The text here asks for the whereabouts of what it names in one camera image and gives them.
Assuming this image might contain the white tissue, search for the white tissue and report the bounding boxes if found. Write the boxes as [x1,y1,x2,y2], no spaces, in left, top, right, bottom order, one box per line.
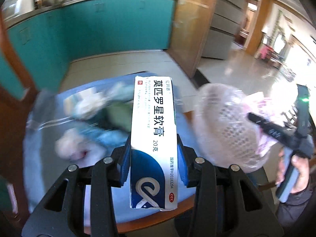
[63,82,134,120]

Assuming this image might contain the white plastic bag ball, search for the white plastic bag ball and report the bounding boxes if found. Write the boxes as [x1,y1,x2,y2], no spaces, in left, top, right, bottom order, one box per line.
[55,128,107,161]

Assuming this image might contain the white mesh trash basket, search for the white mesh trash basket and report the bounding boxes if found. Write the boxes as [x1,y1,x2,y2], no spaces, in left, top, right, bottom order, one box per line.
[194,82,280,171]

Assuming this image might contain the green vegetable leaves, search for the green vegetable leaves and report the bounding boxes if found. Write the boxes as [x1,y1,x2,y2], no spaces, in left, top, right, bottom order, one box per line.
[99,102,133,133]

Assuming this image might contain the large pink plastic bag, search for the large pink plastic bag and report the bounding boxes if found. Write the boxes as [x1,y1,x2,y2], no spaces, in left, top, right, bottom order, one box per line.
[244,91,277,154]

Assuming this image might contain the wooden framed glass door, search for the wooden framed glass door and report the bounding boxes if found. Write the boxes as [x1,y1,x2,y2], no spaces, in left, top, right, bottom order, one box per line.
[167,0,216,79]

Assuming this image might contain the white blue ointment box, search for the white blue ointment box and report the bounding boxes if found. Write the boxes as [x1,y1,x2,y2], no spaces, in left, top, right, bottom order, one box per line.
[130,76,178,211]

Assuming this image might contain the person's right hand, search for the person's right hand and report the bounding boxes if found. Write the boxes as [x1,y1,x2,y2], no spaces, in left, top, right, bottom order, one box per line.
[275,149,309,194]

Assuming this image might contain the black door mat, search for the black door mat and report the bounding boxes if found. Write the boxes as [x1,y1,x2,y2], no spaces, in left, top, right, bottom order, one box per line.
[191,69,210,89]

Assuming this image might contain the blue wipe cloth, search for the blue wipe cloth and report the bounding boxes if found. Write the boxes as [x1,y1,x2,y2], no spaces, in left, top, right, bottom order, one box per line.
[76,122,129,149]

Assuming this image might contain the blue striped cloth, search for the blue striped cloth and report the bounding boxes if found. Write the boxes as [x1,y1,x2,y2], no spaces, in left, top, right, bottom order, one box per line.
[22,73,198,224]

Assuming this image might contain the grey refrigerator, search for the grey refrigerator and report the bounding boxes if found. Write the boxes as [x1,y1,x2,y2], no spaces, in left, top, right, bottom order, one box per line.
[202,0,245,60]

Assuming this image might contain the teal kitchen cabinets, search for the teal kitchen cabinets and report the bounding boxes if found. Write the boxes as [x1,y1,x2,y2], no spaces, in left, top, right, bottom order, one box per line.
[8,0,176,91]

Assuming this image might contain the brown wooden chair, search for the brown wooden chair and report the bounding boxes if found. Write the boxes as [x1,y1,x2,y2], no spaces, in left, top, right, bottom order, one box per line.
[0,9,198,235]

